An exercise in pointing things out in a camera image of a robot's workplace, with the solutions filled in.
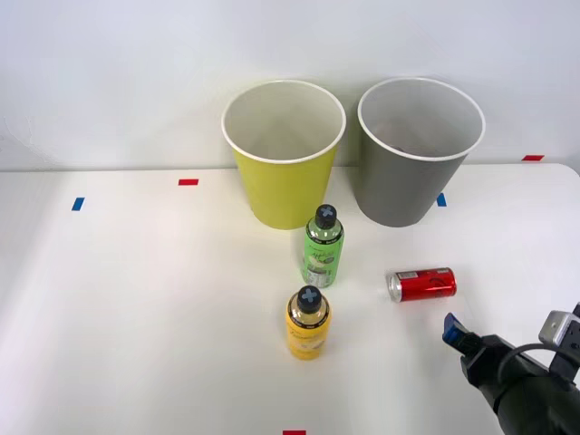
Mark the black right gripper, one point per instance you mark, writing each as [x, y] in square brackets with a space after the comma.
[489, 369]

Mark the red drink can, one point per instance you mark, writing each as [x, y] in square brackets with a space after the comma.
[426, 284]

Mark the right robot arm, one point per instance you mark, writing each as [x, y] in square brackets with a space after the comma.
[544, 414]

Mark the yellow label plastic bottle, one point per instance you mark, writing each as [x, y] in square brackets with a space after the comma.
[307, 333]

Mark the green label plastic bottle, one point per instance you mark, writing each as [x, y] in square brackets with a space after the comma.
[322, 254]

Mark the grey plastic waste bin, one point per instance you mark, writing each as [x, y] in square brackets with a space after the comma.
[403, 186]

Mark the yellow-green plastic waste bin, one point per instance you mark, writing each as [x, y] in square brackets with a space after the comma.
[285, 190]

